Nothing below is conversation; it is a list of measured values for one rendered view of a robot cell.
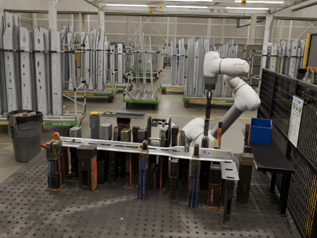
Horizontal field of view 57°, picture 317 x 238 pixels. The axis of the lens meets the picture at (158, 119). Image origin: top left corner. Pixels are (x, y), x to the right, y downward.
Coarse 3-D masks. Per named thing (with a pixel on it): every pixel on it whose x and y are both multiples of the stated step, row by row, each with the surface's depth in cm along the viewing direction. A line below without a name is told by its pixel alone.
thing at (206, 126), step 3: (204, 120) 220; (207, 120) 217; (204, 123) 220; (207, 123) 221; (204, 126) 220; (207, 126) 221; (204, 129) 220; (207, 129) 221; (204, 132) 221; (207, 132) 221; (204, 135) 222; (207, 135) 220; (207, 138) 221; (207, 141) 221
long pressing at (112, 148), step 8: (64, 136) 236; (64, 144) 218; (72, 144) 218; (80, 144) 219; (88, 144) 219; (96, 144) 220; (112, 144) 221; (120, 144) 222; (128, 144) 222; (136, 144) 223; (128, 152) 209; (136, 152) 209; (152, 152) 208; (160, 152) 208; (168, 152) 209; (176, 152) 209; (184, 152) 210; (192, 152) 210; (200, 152) 211; (208, 152) 212; (216, 152) 212; (224, 152) 213; (232, 152) 214; (208, 160) 198; (216, 160) 198; (224, 160) 198; (232, 160) 198
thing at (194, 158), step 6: (192, 156) 190; (198, 156) 190; (192, 162) 187; (198, 162) 186; (192, 168) 188; (198, 168) 186; (192, 174) 189; (198, 174) 188; (192, 180) 191; (192, 186) 190; (192, 192) 191; (192, 198) 194; (192, 204) 195
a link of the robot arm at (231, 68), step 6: (222, 60) 187; (228, 60) 185; (234, 60) 183; (240, 60) 182; (222, 66) 186; (228, 66) 184; (234, 66) 182; (240, 66) 181; (246, 66) 182; (222, 72) 188; (228, 72) 186; (234, 72) 184; (240, 72) 182; (246, 72) 183; (228, 78) 215; (234, 78) 229; (228, 84) 231; (234, 84) 232
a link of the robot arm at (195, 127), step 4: (192, 120) 279; (196, 120) 276; (200, 120) 275; (188, 124) 279; (192, 124) 276; (196, 124) 274; (200, 124) 274; (184, 128) 280; (188, 128) 277; (192, 128) 275; (196, 128) 273; (200, 128) 273; (188, 132) 276; (192, 132) 274; (196, 132) 273; (200, 132) 272; (188, 136) 277; (192, 136) 275; (196, 136) 273; (192, 140) 282
